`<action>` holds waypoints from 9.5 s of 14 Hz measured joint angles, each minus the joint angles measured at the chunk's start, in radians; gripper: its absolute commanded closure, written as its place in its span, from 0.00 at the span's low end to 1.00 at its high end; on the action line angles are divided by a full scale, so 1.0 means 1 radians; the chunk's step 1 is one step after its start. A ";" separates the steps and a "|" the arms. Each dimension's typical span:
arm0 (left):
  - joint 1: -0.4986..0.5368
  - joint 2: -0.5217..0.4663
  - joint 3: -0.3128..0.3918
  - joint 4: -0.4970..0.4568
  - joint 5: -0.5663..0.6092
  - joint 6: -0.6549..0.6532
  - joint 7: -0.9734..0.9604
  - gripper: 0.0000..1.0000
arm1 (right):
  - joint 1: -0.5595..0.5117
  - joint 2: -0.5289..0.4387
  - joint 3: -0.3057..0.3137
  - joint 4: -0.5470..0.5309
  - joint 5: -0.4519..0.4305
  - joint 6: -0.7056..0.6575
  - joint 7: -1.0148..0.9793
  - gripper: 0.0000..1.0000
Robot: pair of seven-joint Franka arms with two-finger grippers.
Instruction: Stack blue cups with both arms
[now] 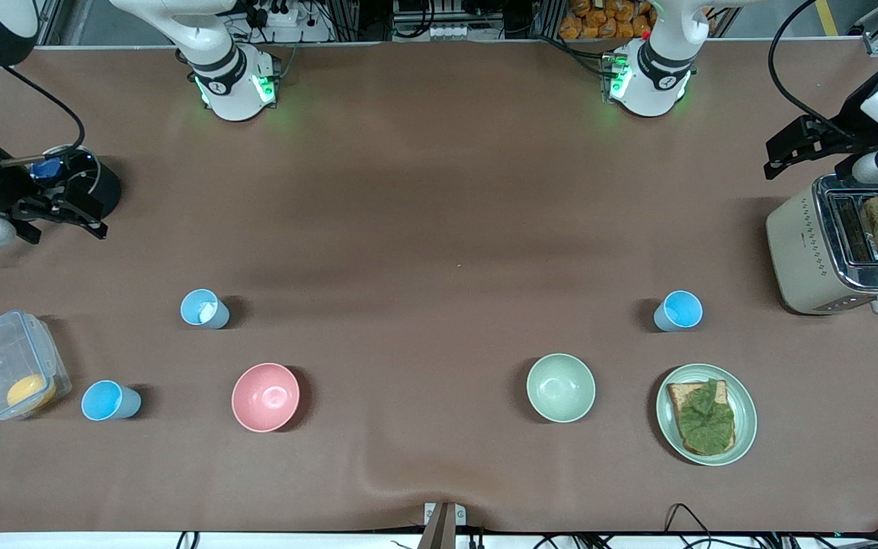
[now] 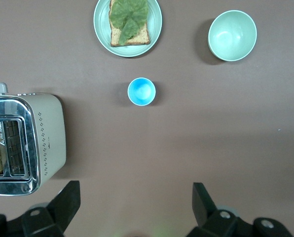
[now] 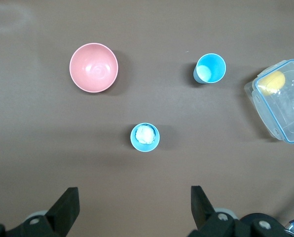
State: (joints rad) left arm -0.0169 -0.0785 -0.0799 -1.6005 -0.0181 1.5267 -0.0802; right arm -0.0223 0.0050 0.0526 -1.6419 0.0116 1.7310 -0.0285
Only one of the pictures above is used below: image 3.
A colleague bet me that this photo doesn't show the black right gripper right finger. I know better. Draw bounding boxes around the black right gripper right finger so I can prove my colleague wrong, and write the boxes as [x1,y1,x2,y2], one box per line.
[187,185,290,237]

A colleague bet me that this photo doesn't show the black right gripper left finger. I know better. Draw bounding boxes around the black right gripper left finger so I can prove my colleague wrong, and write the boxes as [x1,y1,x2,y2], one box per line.
[0,187,80,237]

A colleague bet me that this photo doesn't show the blue cup holding white paper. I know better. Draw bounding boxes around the blue cup holding white paper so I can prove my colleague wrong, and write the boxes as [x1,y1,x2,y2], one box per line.
[130,122,160,152]

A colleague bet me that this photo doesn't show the crumpled white paper ball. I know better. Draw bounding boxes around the crumpled white paper ball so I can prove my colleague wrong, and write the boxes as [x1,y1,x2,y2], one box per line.
[136,124,155,145]

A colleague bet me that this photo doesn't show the clear container with blue rim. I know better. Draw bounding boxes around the clear container with blue rim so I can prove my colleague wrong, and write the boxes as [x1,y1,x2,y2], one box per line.
[244,58,294,144]

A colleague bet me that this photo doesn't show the empty blue cup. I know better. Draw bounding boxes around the empty blue cup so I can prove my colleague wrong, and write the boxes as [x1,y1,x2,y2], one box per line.
[192,52,227,85]

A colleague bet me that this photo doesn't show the pink bowl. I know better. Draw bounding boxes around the pink bowl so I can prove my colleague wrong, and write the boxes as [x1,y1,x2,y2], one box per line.
[69,42,119,94]

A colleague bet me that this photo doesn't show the yellow round food piece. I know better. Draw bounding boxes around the yellow round food piece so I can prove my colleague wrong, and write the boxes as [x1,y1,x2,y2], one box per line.
[257,71,286,96]

